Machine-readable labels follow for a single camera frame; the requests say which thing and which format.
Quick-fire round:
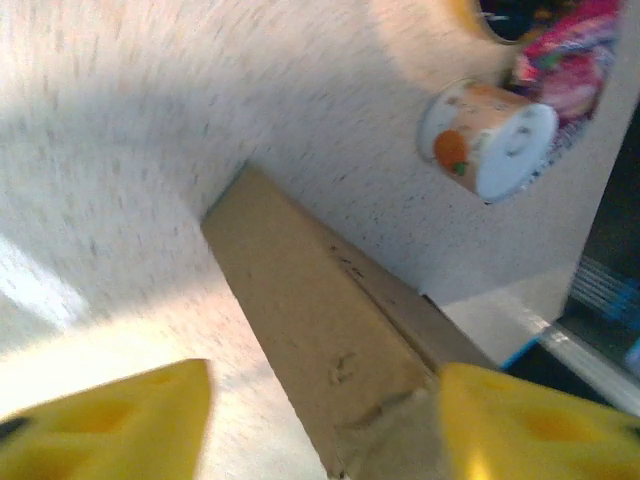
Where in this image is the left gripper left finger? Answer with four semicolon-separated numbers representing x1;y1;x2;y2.
0;358;212;480

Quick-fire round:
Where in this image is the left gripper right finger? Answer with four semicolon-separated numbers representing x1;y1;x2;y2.
436;362;640;480

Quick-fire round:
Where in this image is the brown cardboard paper box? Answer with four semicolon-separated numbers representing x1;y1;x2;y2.
199;167;501;480

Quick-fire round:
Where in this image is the small tin can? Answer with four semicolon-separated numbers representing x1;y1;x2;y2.
418;78;560;205

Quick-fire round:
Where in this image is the purple Fox's candy bag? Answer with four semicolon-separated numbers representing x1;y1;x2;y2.
512;12;621;169

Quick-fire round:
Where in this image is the aluminium enclosure frame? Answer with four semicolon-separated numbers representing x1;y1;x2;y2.
542;319;640;406

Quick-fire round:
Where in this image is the gold wire glass holder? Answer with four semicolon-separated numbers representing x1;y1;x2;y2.
449;0;534;46

